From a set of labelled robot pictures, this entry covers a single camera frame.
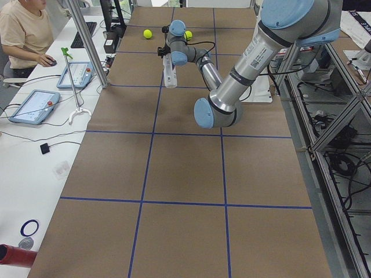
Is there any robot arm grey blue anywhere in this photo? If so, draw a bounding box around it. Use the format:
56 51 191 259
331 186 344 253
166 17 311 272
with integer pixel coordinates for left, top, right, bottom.
158 0 343 129

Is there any teach pendant near blue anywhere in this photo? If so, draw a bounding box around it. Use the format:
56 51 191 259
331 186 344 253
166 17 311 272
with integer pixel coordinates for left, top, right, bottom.
9 90 60 125

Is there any teach pendant far blue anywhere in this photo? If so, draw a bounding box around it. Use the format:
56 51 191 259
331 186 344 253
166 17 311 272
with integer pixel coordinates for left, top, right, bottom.
56 61 94 89

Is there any white blue tennis ball can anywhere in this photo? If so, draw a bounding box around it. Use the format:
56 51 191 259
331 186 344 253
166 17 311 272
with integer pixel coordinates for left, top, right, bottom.
163 53 177 88

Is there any black keyboard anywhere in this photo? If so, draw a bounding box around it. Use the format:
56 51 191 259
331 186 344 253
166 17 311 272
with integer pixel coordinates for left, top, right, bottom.
70 21 98 49

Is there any teach pendant blue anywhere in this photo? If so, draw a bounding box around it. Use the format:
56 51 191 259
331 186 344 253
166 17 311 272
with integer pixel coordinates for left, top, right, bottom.
56 61 94 89
9 90 60 125

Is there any red bottle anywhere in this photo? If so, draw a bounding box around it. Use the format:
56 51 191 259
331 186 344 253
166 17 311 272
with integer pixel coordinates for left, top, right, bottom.
1 244 38 268

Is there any yellow tennis ball far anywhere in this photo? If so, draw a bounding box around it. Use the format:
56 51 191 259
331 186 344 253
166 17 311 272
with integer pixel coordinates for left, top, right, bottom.
143 29 152 39

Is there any black box white label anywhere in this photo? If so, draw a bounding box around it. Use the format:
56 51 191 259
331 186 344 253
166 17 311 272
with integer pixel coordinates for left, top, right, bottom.
104 32 119 54

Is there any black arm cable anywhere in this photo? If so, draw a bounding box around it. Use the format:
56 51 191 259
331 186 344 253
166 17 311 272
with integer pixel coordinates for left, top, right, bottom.
185 40 217 66

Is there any black small square device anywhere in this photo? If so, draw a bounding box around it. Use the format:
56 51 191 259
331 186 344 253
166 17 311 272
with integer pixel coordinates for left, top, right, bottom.
40 143 50 155

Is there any black computer monitor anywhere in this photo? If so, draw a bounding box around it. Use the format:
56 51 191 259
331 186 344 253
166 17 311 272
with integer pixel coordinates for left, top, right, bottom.
99 0 126 34

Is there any blue tape ring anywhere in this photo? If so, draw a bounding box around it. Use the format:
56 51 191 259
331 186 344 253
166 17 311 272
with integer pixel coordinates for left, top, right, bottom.
20 219 39 237

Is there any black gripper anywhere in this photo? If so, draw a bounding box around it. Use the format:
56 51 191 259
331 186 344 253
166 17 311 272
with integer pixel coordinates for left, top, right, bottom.
157 25 172 58

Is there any person in beige shirt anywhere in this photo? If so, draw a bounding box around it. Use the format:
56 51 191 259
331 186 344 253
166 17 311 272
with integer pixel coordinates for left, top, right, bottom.
1 1 55 78

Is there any small circuit board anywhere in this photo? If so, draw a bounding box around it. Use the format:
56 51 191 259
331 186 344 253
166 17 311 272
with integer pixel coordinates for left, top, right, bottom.
105 56 115 68

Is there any yellow Roland Garros tennis ball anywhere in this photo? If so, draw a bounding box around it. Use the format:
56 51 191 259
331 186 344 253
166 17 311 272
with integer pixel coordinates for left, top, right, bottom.
184 30 193 41

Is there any aluminium frame post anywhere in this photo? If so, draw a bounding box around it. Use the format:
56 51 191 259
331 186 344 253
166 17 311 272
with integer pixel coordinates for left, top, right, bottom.
67 0 108 89

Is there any clear plastic bag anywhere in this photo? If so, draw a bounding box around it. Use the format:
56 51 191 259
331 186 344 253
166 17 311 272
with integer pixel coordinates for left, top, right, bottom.
53 161 71 180

